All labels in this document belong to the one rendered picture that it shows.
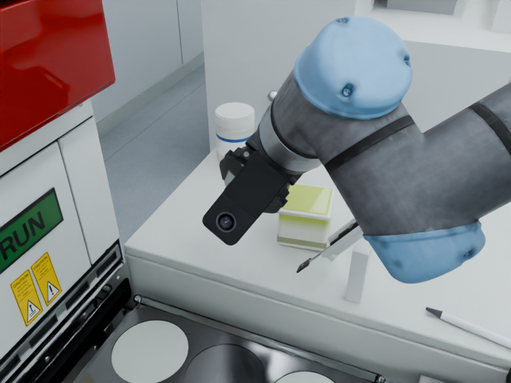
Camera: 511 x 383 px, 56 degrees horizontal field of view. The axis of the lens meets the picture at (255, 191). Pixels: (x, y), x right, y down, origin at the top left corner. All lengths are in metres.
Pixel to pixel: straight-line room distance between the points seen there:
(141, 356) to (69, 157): 0.27
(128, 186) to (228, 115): 1.80
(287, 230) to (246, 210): 0.20
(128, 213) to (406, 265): 2.13
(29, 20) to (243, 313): 0.46
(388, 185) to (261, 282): 0.35
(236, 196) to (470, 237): 0.24
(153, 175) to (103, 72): 2.13
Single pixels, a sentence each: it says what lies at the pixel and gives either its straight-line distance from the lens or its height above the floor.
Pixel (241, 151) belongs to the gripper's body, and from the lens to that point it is 0.53.
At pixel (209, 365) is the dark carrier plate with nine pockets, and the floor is 0.90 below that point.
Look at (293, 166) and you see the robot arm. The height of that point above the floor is 1.20.
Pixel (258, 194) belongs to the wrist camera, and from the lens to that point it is 0.49.
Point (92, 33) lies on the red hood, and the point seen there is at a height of 1.29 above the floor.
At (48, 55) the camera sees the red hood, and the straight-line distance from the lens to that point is 0.49.
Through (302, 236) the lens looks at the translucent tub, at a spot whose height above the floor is 0.99.
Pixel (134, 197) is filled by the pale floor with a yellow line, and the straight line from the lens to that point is 2.52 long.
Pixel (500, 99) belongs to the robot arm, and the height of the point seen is 1.30.
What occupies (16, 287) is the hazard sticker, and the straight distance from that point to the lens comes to 0.60.
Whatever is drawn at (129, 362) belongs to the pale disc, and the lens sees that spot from 0.68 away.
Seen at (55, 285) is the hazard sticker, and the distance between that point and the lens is 0.65.
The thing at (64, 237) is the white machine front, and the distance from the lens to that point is 0.64.
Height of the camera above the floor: 1.44
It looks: 35 degrees down
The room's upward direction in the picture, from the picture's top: straight up
